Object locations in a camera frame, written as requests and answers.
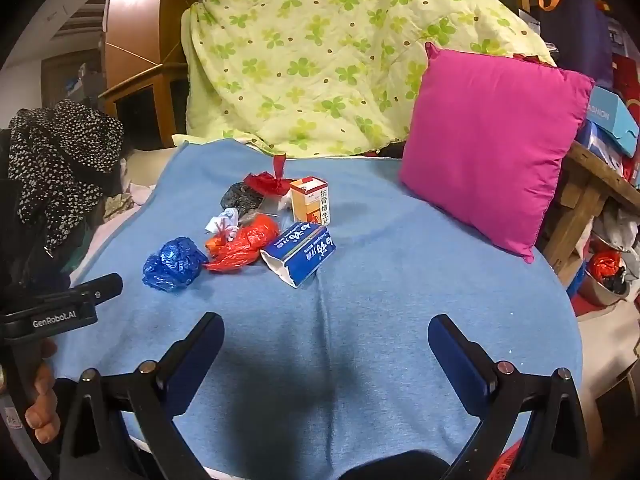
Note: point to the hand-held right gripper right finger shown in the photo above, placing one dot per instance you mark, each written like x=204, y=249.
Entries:
x=462, y=365

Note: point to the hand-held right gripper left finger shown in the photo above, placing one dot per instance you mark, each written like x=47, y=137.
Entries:
x=204, y=357

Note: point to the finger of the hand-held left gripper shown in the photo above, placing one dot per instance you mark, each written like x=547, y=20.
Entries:
x=106, y=285

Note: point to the blue plastic bag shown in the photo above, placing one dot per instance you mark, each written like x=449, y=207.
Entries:
x=172, y=265

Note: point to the red plastic basket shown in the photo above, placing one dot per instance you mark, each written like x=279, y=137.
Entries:
x=506, y=462

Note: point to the orange bundle with red mesh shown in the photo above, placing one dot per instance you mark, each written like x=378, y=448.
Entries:
x=240, y=245

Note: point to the white blue wrapper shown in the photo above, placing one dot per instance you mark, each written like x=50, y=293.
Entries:
x=223, y=220

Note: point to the blue white carton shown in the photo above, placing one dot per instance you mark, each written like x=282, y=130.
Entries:
x=300, y=255

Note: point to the grey plastic bag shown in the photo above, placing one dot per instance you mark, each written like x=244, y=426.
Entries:
x=240, y=199

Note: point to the clear plastic container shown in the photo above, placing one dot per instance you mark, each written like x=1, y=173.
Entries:
x=274, y=206

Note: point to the red ribbon bow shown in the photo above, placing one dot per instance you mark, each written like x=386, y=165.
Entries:
x=265, y=182

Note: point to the orange white medicine box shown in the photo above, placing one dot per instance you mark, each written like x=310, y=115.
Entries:
x=310, y=202

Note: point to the person's left hand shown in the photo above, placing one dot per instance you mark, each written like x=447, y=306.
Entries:
x=44, y=400

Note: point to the floral cloth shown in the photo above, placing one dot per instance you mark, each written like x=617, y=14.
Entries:
x=117, y=206

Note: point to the cream pillow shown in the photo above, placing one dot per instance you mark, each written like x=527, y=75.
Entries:
x=147, y=170

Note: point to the light blue blanket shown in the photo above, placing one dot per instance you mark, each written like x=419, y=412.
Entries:
x=360, y=290

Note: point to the black white dotted garment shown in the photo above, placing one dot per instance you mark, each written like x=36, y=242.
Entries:
x=60, y=160

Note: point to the metal bowl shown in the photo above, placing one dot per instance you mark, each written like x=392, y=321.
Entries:
x=605, y=295

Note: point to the red plastic bag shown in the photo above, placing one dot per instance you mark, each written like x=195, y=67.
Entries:
x=606, y=262

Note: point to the wooden bench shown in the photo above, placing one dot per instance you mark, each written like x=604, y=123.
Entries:
x=580, y=195

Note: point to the magenta pillow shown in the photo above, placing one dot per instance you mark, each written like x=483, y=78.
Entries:
x=490, y=150

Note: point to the wooden cabinet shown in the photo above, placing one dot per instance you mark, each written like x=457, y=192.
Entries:
x=135, y=20

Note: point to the blue shoe box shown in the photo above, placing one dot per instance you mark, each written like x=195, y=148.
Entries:
x=610, y=120

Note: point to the green clover print quilt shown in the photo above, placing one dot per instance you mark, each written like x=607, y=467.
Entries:
x=325, y=60

